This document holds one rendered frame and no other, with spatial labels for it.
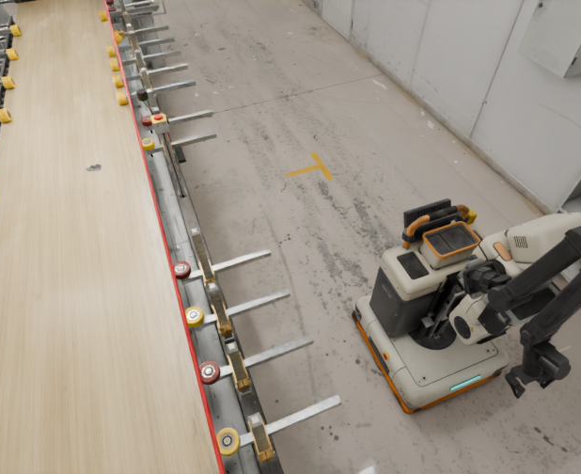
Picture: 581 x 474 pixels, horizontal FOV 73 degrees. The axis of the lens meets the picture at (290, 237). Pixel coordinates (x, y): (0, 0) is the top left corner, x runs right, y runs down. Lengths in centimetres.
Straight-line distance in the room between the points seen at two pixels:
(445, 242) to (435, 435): 109
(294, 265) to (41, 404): 177
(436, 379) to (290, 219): 161
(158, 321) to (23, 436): 56
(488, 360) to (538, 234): 113
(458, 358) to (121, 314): 169
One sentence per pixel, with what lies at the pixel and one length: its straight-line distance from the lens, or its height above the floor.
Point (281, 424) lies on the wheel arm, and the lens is 152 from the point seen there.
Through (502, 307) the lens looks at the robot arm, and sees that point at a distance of 139.
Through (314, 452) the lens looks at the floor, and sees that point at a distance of 236.
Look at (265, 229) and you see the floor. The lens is 308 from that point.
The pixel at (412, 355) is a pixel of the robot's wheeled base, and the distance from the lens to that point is 229.
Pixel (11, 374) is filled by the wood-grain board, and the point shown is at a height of 90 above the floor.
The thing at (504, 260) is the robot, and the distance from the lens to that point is 152.
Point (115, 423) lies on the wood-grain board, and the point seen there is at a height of 90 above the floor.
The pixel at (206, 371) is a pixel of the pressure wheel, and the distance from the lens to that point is 154.
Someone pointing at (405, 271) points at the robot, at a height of 81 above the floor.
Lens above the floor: 231
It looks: 50 degrees down
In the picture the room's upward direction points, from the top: 2 degrees counter-clockwise
